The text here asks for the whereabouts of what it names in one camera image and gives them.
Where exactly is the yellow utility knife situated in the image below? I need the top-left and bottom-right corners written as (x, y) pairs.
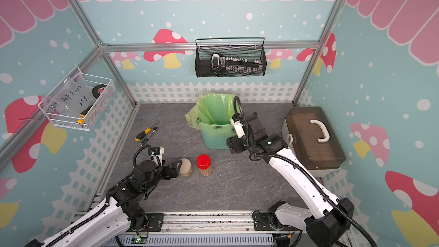
top-left (77, 105), bottom-right (93, 126)

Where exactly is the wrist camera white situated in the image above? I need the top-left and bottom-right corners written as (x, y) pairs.
top-left (230, 115), bottom-right (245, 138)
top-left (149, 147), bottom-right (165, 166)

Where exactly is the green trash bin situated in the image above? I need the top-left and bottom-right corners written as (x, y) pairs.
top-left (199, 122), bottom-right (236, 150)

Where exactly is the peanut jar beige lid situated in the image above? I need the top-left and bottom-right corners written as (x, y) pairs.
top-left (179, 158), bottom-right (193, 177)

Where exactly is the yellow black screwdriver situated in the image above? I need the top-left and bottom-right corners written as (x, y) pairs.
top-left (134, 121), bottom-right (159, 142)

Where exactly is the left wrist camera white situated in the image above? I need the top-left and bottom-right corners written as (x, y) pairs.
top-left (149, 147), bottom-right (165, 166)

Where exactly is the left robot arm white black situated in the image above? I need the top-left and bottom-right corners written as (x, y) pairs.
top-left (27, 145), bottom-right (182, 247)

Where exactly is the black wire mesh basket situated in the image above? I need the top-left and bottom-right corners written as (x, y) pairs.
top-left (194, 37), bottom-right (267, 78)

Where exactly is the green plastic bin liner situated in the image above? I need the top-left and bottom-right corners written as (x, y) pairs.
top-left (185, 93), bottom-right (236, 138)

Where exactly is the brown lidded tool box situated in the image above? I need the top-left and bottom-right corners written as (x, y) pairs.
top-left (281, 107), bottom-right (346, 177)

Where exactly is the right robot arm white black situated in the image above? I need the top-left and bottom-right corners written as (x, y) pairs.
top-left (227, 96), bottom-right (377, 247)

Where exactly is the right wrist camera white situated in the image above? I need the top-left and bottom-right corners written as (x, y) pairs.
top-left (230, 115), bottom-right (245, 138)

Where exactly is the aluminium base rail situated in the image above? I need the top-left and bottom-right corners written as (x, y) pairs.
top-left (63, 209), bottom-right (354, 247)

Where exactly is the socket wrench set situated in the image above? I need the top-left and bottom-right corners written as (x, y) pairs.
top-left (210, 53), bottom-right (264, 75)

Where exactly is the peanut jar red lid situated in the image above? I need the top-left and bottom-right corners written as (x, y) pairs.
top-left (196, 154), bottom-right (212, 177)

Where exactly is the black tape roll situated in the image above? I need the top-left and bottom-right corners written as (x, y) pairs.
top-left (92, 84), bottom-right (107, 98)

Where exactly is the clear wall bin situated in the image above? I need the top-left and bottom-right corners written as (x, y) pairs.
top-left (38, 66), bottom-right (115, 132)

